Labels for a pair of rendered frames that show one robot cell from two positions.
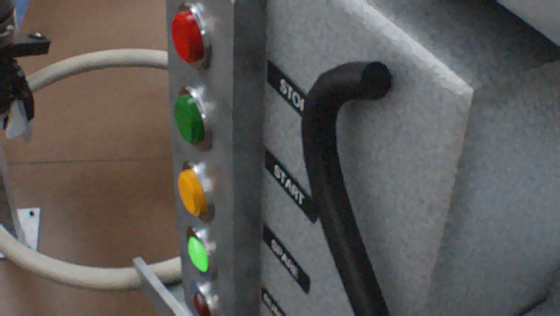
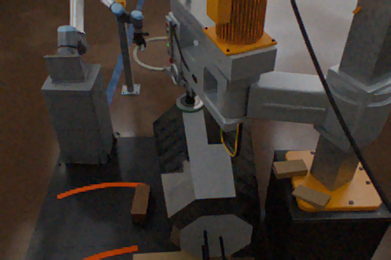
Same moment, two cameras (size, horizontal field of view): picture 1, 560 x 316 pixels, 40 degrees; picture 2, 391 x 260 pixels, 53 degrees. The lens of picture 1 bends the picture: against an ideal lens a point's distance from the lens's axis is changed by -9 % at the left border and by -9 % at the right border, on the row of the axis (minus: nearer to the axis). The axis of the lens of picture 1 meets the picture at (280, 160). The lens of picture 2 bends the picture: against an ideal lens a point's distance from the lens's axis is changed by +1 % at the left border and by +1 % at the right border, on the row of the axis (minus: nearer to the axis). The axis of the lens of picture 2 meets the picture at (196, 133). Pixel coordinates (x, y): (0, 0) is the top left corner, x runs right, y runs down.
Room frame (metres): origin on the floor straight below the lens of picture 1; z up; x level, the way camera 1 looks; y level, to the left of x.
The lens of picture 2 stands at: (-2.04, -0.50, 2.65)
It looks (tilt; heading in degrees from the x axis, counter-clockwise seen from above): 41 degrees down; 9
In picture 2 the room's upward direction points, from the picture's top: straight up
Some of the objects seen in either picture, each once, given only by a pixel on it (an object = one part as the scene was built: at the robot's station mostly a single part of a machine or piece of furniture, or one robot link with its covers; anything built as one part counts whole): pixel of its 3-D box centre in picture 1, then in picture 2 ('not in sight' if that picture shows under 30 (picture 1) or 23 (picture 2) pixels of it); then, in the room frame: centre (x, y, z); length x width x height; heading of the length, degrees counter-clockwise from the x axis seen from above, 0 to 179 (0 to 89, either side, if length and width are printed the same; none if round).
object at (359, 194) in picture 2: not in sight; (330, 177); (-0.23, -1.10, 0.76); 0.49 x 0.49 x 0.05; 10
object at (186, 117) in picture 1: (191, 119); not in sight; (0.34, 0.05, 1.42); 0.03 x 0.01 x 0.03; 32
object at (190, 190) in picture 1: (194, 192); not in sight; (0.34, 0.05, 1.37); 0.03 x 0.01 x 0.03; 32
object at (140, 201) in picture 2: not in sight; (141, 203); (-0.08, 0.24, 0.07); 0.30 x 0.12 x 0.12; 6
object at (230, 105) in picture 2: not in sight; (234, 94); (-0.21, -0.45, 1.34); 0.19 x 0.19 x 0.20
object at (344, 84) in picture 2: not in sight; (354, 104); (-0.23, -1.10, 1.36); 0.35 x 0.35 x 0.41
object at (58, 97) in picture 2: not in sight; (82, 115); (0.54, 0.92, 0.43); 0.50 x 0.50 x 0.85; 6
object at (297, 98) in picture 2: not in sight; (316, 99); (-0.22, -0.90, 1.36); 0.74 x 0.34 x 0.25; 89
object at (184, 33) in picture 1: (189, 36); not in sight; (0.34, 0.05, 1.47); 0.03 x 0.01 x 0.03; 32
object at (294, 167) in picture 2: not in sight; (290, 168); (-0.22, -0.84, 0.81); 0.20 x 0.10 x 0.05; 108
